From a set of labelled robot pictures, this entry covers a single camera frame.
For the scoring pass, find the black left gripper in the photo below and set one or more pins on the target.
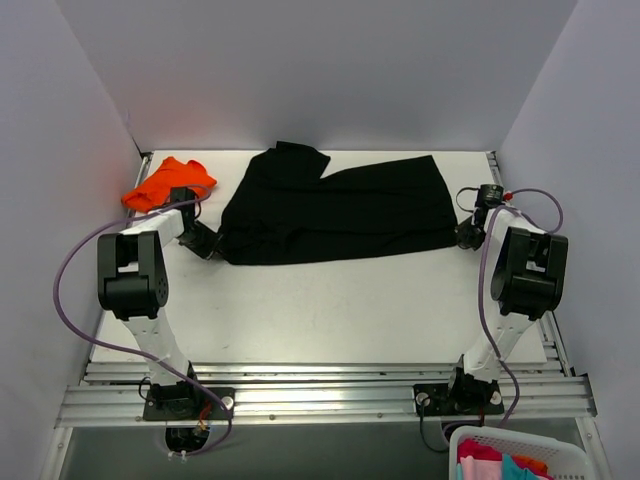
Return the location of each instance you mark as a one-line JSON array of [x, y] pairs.
[[204, 243]]

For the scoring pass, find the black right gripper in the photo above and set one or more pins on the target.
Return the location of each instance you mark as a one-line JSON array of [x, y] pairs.
[[466, 236]]

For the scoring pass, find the black t shirt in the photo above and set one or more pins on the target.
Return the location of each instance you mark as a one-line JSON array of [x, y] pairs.
[[287, 210]]

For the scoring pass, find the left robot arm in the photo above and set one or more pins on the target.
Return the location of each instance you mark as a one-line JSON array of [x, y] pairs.
[[133, 284]]

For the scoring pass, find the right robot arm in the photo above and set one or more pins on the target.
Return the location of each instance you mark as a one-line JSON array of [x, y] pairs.
[[521, 278]]

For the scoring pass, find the orange folded t shirt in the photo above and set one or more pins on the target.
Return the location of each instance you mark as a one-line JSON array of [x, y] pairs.
[[172, 173]]

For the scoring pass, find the pink garment in basket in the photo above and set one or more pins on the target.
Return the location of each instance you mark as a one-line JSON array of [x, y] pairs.
[[476, 461]]

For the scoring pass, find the teal garment in basket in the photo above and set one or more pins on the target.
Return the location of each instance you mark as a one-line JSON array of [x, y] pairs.
[[512, 471]]

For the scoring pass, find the orange garment in basket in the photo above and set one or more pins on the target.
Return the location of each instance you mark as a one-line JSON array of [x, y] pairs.
[[537, 467]]

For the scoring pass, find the white laundry basket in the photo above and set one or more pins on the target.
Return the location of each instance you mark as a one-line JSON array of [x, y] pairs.
[[564, 460]]

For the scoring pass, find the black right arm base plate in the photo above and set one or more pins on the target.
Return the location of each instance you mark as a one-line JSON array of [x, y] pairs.
[[434, 400]]

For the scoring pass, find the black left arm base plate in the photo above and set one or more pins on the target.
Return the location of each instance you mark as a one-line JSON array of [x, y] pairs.
[[180, 403]]

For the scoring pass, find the aluminium frame rail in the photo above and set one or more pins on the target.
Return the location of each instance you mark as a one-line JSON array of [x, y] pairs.
[[280, 394]]

